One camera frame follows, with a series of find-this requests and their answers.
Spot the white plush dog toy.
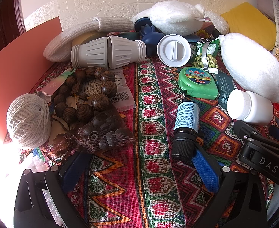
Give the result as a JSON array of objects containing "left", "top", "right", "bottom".
[{"left": 131, "top": 1, "right": 229, "bottom": 36}]

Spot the white plastic pill bottle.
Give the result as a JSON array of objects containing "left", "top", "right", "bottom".
[{"left": 227, "top": 89, "right": 273, "bottom": 125}]

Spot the salmon cardboard box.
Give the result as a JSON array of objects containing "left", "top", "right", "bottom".
[{"left": 0, "top": 17, "right": 62, "bottom": 141}]

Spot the grey pillow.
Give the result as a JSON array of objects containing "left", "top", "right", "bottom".
[{"left": 257, "top": 0, "right": 275, "bottom": 21}]

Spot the dark red wooden door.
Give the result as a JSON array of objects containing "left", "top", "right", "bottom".
[{"left": 0, "top": 0, "right": 27, "bottom": 58}]

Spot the dark green foil packet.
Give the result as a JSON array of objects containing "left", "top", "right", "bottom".
[{"left": 212, "top": 71, "right": 237, "bottom": 109}]

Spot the white plush toy front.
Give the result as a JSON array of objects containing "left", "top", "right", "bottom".
[{"left": 219, "top": 33, "right": 279, "bottom": 104}]

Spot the wooden bead bracelet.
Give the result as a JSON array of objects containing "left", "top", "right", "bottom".
[{"left": 52, "top": 66, "right": 118, "bottom": 131}]

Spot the yellow cushion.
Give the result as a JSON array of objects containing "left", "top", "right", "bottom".
[{"left": 221, "top": 2, "right": 276, "bottom": 51}]

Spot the patterned woven bedspread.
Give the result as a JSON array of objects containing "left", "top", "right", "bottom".
[{"left": 4, "top": 26, "right": 279, "bottom": 228}]

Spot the cream knitted beanie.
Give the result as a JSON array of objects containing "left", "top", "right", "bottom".
[{"left": 43, "top": 17, "right": 134, "bottom": 62}]

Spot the dark glass medicine bottle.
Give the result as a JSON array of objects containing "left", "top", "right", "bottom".
[{"left": 171, "top": 100, "right": 200, "bottom": 160}]

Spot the white screw lid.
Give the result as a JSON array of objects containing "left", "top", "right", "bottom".
[{"left": 157, "top": 34, "right": 191, "bottom": 67}]

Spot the white ribbed cup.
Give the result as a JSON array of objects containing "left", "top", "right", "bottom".
[
  {"left": 71, "top": 37, "right": 108, "bottom": 69},
  {"left": 108, "top": 36, "right": 147, "bottom": 69}
]

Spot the green pea snack packet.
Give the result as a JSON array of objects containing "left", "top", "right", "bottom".
[{"left": 193, "top": 38, "right": 220, "bottom": 74}]

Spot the clear barcode plastic bag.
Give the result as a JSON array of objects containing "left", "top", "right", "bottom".
[{"left": 80, "top": 67, "right": 138, "bottom": 113}]

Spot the pink green popsicle toy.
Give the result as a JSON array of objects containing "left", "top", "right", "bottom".
[{"left": 38, "top": 68, "right": 75, "bottom": 103}]

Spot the green tape measure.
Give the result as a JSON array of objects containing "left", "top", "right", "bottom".
[{"left": 178, "top": 67, "right": 219, "bottom": 100}]

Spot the brown organza pouch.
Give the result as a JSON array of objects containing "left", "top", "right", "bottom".
[{"left": 42, "top": 108, "right": 135, "bottom": 163}]

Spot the white twine ball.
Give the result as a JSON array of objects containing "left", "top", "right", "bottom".
[{"left": 6, "top": 94, "right": 51, "bottom": 149}]

